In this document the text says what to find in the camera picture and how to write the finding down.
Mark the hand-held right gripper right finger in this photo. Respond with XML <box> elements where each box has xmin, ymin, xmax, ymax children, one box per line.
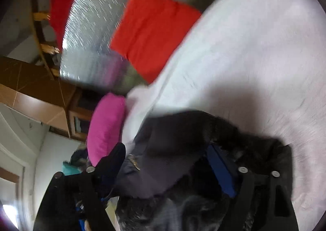
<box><xmin>206</xmin><ymin>145</ymin><xmax>300</xmax><ymax>231</ymax></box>

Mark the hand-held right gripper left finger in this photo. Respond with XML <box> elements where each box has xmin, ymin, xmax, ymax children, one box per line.
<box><xmin>33</xmin><ymin>142</ymin><xmax>126</xmax><ymax>231</ymax></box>

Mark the black quilted jacket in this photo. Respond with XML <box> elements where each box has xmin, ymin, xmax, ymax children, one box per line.
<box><xmin>115</xmin><ymin>110</ymin><xmax>293</xmax><ymax>231</ymax></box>

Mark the pink pillow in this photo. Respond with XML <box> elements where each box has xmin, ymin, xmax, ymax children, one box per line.
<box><xmin>87</xmin><ymin>93</ymin><xmax>127</xmax><ymax>167</ymax></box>

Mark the teal jacket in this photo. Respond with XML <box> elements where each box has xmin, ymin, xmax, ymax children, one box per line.
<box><xmin>62</xmin><ymin>161</ymin><xmax>84</xmax><ymax>175</ymax></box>

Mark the wooden cabinet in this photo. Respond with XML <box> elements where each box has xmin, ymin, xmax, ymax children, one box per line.
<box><xmin>0</xmin><ymin>57</ymin><xmax>102</xmax><ymax>142</ymax></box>

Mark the white blanket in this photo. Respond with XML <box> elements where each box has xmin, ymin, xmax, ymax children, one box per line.
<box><xmin>122</xmin><ymin>0</ymin><xmax>326</xmax><ymax>221</ymax></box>

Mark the wooden railing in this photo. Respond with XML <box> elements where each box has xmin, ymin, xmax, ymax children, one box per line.
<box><xmin>28</xmin><ymin>0</ymin><xmax>62</xmax><ymax>79</ymax></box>

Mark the silver insulation mat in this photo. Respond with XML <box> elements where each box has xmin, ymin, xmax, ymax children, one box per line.
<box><xmin>60</xmin><ymin>0</ymin><xmax>204</xmax><ymax>94</ymax></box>

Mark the red pillow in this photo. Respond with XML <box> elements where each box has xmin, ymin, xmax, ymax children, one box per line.
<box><xmin>110</xmin><ymin>0</ymin><xmax>203</xmax><ymax>84</ymax></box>

